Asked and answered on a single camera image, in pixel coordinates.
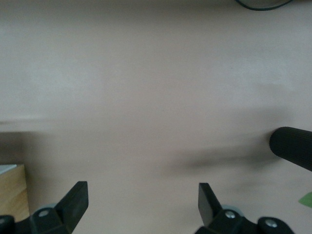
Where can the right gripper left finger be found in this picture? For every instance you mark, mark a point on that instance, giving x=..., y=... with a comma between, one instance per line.
x=70, y=209

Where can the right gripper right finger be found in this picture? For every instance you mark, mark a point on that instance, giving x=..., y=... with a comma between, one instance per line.
x=212, y=214

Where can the wooden drawer cabinet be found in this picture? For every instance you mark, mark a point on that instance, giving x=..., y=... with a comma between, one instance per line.
x=12, y=195

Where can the green flat scrap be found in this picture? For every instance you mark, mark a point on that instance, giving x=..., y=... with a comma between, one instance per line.
x=307, y=200

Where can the black ribbed cylinder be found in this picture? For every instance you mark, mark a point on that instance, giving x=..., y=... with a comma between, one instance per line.
x=292, y=146

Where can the brown table cover mat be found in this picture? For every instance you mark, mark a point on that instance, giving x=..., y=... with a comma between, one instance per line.
x=146, y=85

